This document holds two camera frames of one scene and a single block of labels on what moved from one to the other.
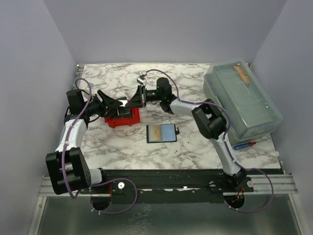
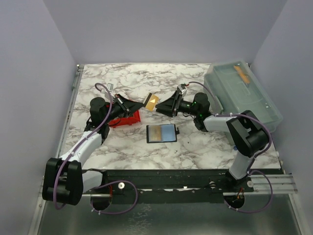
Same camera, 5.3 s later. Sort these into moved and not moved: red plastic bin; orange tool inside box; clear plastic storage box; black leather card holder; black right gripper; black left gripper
Moved: black left gripper; black right gripper
Not moved: red plastic bin; orange tool inside box; clear plastic storage box; black leather card holder
